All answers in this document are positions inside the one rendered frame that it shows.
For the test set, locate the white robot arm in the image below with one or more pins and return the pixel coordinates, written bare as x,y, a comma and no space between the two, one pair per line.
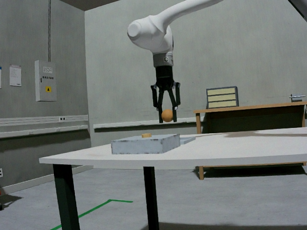
153,32

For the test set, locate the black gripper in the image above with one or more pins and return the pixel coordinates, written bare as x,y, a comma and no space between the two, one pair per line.
165,82

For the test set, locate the brown ball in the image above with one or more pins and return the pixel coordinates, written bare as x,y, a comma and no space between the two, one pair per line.
167,115

